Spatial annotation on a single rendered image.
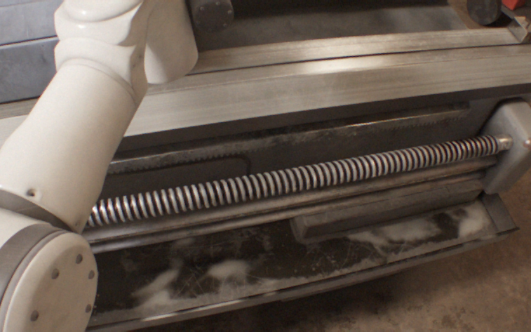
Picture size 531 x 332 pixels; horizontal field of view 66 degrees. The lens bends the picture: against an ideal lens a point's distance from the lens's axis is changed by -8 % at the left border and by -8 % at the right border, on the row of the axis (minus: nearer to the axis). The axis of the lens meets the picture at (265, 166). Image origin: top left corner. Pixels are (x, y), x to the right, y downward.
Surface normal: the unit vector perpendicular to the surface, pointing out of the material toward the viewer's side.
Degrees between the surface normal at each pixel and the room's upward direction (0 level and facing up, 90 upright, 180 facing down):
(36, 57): 90
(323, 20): 18
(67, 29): 55
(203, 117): 36
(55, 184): 41
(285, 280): 0
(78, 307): 87
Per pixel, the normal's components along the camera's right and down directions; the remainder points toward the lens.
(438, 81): 0.22, 0.00
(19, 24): 0.26, 0.43
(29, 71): 0.25, 0.80
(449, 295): 0.08, -0.58
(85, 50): -0.17, 0.21
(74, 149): 0.72, -0.36
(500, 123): -0.96, 0.16
